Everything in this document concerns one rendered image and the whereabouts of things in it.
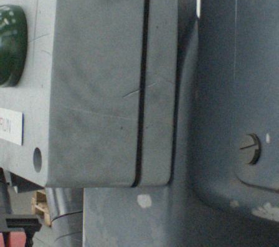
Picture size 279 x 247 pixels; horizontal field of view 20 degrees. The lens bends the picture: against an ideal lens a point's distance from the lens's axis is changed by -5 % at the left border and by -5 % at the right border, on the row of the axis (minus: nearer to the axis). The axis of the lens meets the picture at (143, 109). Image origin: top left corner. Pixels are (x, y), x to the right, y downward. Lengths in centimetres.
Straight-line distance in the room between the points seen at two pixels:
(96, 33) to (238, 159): 6
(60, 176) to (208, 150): 5
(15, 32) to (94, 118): 4
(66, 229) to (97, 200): 39
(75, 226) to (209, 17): 46
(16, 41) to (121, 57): 4
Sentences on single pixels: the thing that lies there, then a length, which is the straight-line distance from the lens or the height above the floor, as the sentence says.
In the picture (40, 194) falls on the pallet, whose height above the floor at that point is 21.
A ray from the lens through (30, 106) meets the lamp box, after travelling 26.
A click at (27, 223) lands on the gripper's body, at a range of 93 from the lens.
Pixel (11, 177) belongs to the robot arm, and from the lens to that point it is 98.
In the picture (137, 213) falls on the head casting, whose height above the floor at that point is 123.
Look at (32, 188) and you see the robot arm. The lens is 99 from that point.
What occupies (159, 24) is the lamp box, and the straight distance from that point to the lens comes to 26.
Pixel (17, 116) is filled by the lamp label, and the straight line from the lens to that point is 27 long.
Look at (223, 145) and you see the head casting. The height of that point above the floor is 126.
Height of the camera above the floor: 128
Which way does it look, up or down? 3 degrees down
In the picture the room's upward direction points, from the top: 3 degrees clockwise
